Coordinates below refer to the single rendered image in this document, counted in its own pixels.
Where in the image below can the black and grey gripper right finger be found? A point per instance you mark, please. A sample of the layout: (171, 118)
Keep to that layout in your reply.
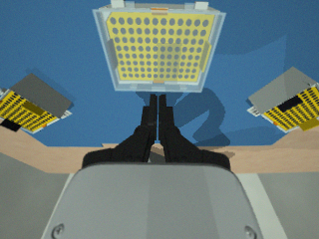
(177, 148)

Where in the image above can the blue bench mat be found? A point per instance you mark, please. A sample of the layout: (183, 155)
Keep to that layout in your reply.
(58, 41)

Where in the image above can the yellow perforated tip rack insert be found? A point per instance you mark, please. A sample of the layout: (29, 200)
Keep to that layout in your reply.
(305, 115)
(29, 116)

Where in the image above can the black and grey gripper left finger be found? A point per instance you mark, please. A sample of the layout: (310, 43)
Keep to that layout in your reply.
(135, 148)

